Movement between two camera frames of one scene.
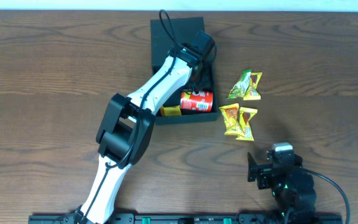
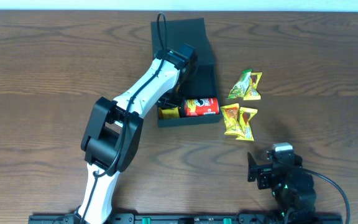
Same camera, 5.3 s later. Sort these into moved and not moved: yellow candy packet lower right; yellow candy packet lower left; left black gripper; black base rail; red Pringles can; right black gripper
Moved: red Pringles can; left black gripper
Not moved: yellow candy packet lower right; black base rail; right black gripper; yellow candy packet lower left
